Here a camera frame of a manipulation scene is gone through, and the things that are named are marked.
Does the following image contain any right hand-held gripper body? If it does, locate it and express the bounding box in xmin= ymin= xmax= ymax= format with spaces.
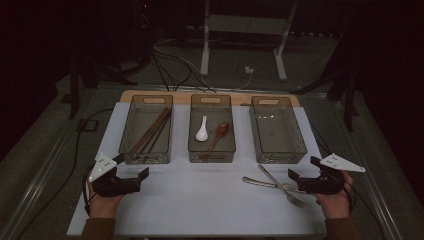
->
xmin=297 ymin=153 xmax=367 ymax=195

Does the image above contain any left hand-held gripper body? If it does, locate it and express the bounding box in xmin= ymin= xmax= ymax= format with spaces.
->
xmin=87 ymin=152 xmax=141 ymax=198

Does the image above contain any smoky transparent plastic bin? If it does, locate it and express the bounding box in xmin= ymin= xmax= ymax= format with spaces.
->
xmin=187 ymin=93 xmax=237 ymax=164
xmin=118 ymin=94 xmax=174 ymax=165
xmin=248 ymin=95 xmax=308 ymax=165

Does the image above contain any white ceramic spoon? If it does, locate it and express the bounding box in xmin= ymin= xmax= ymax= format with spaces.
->
xmin=195 ymin=115 xmax=210 ymax=143

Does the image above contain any brown wooden spoon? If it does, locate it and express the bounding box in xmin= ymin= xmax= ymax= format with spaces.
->
xmin=199 ymin=121 xmax=231 ymax=160

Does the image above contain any person's left hand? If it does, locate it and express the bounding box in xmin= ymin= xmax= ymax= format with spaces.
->
xmin=87 ymin=182 xmax=125 ymax=219

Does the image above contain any person's right hand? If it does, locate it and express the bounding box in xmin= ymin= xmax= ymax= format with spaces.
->
xmin=314 ymin=171 xmax=354 ymax=220

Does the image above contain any metal fork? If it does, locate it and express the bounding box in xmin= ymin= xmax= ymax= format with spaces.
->
xmin=257 ymin=163 xmax=307 ymax=209

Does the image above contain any metal table knife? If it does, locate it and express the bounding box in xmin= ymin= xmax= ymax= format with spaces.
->
xmin=242 ymin=176 xmax=301 ymax=194

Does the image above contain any dark square floor plate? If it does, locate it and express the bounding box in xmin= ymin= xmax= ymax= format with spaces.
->
xmin=77 ymin=118 xmax=100 ymax=133

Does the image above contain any black tripod stand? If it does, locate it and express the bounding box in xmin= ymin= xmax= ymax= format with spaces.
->
xmin=289 ymin=63 xmax=363 ymax=133

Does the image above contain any white metal stand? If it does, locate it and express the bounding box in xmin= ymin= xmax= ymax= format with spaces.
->
xmin=199 ymin=0 xmax=299 ymax=82

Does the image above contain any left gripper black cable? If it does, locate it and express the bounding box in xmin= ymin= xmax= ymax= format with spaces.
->
xmin=82 ymin=163 xmax=98 ymax=216

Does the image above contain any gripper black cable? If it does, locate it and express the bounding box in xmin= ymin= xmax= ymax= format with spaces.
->
xmin=343 ymin=184 xmax=358 ymax=214
xmin=82 ymin=163 xmax=98 ymax=216

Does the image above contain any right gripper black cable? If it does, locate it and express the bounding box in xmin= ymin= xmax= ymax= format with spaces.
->
xmin=343 ymin=184 xmax=358 ymax=214

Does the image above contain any long black floor cable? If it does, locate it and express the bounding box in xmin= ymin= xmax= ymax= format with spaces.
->
xmin=18 ymin=107 xmax=115 ymax=234

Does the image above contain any aluminium floor rail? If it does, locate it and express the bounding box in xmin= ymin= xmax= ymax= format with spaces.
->
xmin=0 ymin=96 xmax=111 ymax=240
xmin=333 ymin=99 xmax=404 ymax=240

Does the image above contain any thin white cable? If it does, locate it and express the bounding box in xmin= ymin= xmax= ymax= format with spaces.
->
xmin=229 ymin=71 xmax=254 ymax=92

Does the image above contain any bundle of floor cables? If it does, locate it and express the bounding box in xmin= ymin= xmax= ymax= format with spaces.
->
xmin=150 ymin=43 xmax=218 ymax=94

